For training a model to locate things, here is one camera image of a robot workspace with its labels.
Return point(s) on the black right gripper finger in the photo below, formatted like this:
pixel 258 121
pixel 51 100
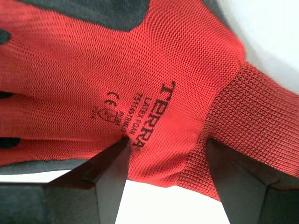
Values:
pixel 252 198
pixel 88 198

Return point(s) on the red and grey work glove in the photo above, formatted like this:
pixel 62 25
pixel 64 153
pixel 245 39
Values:
pixel 116 70

